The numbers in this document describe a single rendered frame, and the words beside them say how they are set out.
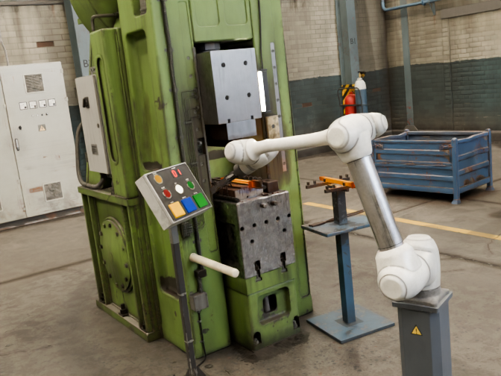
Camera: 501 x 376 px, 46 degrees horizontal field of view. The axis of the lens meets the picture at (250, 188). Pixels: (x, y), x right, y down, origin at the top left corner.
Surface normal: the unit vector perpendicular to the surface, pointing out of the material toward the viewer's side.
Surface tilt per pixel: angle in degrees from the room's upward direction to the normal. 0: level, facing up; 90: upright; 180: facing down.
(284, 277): 90
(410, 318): 90
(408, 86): 90
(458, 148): 90
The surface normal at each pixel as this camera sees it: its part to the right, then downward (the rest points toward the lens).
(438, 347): 0.16, 0.17
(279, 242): 0.57, 0.09
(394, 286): -0.54, 0.32
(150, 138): -0.81, 0.18
